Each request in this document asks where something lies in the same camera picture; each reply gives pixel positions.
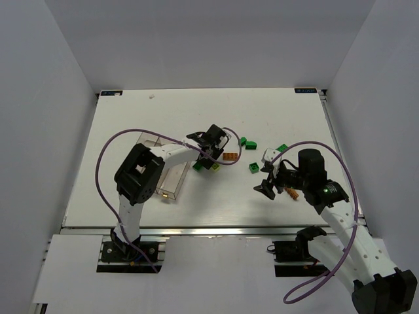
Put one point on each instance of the clear plastic container left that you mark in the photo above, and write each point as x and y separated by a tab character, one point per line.
149	140

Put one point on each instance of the orange long lego brick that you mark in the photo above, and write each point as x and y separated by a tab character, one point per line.
292	193

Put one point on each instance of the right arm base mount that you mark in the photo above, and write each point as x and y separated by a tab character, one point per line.
289	261

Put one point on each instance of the dark green lego plate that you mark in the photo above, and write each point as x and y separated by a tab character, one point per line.
197	166

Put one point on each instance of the dark green square lego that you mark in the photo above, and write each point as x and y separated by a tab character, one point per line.
254	167

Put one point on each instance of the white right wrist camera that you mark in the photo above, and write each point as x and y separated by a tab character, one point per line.
271	156

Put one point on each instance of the lime green square lego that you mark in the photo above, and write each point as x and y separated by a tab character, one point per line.
215	167

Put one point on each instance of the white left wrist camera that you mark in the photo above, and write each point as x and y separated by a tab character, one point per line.
224	139

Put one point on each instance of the clear plastic container right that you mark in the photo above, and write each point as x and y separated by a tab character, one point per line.
175	180

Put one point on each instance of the dark green curved lego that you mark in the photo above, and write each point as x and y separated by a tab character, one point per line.
250	145

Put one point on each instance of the clear plastic container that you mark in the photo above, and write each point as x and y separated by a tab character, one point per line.
175	180
149	140

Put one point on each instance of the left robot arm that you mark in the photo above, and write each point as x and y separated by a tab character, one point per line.
138	176

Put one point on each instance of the blue label corner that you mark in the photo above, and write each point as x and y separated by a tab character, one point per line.
111	93
305	90

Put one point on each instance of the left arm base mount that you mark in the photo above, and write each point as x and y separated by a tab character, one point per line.
112	260

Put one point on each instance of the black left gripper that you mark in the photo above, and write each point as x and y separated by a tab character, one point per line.
207	157

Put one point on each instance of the orange flat lego plate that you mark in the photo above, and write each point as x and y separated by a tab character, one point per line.
230	156

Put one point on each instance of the aluminium table frame rail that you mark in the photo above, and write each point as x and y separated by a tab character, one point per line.
323	98

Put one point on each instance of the blue label right corner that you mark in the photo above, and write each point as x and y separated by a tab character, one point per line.
305	90

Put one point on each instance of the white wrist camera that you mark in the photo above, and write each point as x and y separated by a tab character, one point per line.
271	156
224	139

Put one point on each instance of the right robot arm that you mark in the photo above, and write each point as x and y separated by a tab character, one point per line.
374	282

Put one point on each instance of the green lego near right arm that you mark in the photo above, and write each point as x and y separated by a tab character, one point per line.
282	148

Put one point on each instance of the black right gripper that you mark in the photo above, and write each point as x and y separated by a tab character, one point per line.
275	180

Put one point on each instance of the blue label left corner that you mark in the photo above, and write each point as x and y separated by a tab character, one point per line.
111	93

